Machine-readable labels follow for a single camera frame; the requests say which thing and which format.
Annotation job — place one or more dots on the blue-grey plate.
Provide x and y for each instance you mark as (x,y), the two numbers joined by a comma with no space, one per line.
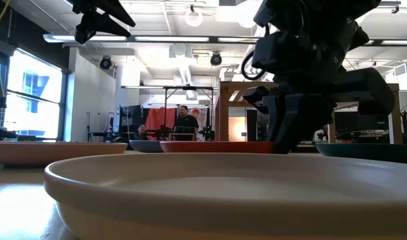
(145,146)

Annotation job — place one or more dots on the black metal frame stand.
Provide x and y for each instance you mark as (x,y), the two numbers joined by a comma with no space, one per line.
(165,106)

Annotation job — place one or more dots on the white ceiling duct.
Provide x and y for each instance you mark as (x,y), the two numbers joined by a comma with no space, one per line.
(185,71)

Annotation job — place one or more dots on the long ceiling light strip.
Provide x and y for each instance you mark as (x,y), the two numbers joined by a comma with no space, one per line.
(170,38)

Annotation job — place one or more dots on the black monitor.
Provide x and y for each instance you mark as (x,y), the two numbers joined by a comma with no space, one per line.
(130,118)

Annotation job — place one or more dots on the beige grey plate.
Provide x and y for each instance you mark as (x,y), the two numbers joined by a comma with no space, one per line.
(203,206)

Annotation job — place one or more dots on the salmon pink plate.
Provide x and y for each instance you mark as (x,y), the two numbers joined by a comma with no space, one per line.
(217,147)

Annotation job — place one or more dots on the wooden slatted shelf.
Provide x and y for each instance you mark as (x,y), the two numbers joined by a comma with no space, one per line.
(223,113)

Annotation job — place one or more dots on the terracotta brown plate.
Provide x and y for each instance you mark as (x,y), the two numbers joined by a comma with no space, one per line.
(40,153)

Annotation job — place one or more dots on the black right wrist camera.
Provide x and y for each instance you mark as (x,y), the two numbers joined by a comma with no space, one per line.
(270,50)

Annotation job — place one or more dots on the dark green plate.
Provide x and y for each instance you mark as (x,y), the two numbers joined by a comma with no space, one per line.
(363,151)

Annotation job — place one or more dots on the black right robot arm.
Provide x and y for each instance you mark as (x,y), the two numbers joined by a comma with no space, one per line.
(323,26)

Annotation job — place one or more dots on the person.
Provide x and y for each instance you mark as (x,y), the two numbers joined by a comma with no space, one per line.
(140,131)
(187,123)

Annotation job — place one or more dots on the large window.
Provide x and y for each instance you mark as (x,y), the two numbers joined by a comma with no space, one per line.
(33,96)

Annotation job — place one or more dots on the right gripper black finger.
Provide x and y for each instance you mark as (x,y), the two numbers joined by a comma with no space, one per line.
(318,116)
(283,120)

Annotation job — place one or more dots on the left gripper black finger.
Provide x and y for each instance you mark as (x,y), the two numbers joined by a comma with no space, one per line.
(100,6)
(96,23)

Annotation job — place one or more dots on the orange hanging cloth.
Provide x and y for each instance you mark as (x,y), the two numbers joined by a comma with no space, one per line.
(156,120)

